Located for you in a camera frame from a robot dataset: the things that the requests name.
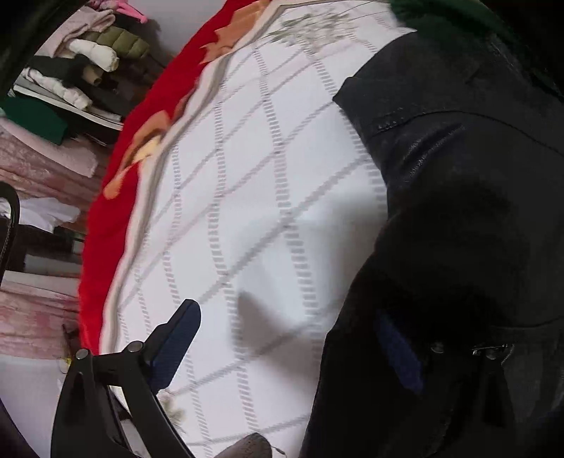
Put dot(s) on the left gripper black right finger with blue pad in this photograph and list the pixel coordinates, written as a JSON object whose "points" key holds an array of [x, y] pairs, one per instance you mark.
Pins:
{"points": [[401, 357]]}

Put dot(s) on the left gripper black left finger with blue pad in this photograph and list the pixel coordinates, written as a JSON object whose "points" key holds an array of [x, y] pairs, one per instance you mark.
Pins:
{"points": [[86, 418]]}

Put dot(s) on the black leather jacket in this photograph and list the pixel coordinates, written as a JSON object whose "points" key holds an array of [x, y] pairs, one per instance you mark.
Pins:
{"points": [[468, 266]]}

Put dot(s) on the clothes rack with garments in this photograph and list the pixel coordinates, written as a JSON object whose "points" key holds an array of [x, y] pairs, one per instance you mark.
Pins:
{"points": [[69, 69]]}

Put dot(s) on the white diamond pattern sheet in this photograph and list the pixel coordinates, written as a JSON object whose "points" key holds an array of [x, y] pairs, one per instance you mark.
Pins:
{"points": [[261, 204]]}

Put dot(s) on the white cloth on shelf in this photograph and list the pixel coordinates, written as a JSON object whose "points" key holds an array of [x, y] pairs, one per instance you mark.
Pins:
{"points": [[46, 213]]}

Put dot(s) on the green folded striped-cuff garment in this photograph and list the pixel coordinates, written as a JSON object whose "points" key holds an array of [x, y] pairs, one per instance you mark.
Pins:
{"points": [[467, 23]]}

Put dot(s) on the red floral blanket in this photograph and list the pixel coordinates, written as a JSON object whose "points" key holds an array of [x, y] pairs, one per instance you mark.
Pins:
{"points": [[110, 213]]}

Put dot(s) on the pink plastic hanger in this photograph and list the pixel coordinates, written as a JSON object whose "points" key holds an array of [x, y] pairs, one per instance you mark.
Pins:
{"points": [[123, 7]]}

